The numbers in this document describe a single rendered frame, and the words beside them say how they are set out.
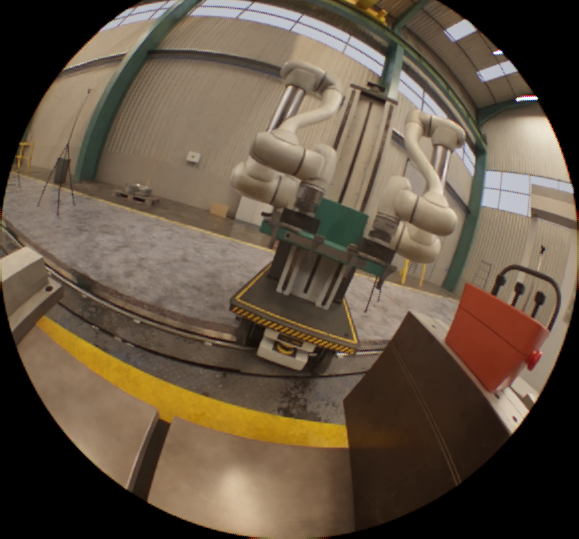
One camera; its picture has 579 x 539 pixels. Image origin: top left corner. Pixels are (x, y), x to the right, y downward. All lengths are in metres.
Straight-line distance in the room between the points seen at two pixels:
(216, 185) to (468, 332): 6.29
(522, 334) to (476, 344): 0.09
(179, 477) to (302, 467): 0.27
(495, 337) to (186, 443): 0.60
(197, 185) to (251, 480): 6.43
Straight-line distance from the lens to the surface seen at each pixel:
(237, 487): 0.50
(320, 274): 1.14
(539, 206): 3.58
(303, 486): 0.54
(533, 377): 3.52
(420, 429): 0.42
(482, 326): 0.38
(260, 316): 0.88
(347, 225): 1.02
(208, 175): 6.37
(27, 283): 0.83
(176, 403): 0.89
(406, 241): 0.90
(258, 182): 0.83
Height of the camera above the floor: 0.80
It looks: 11 degrees down
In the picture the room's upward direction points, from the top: 20 degrees clockwise
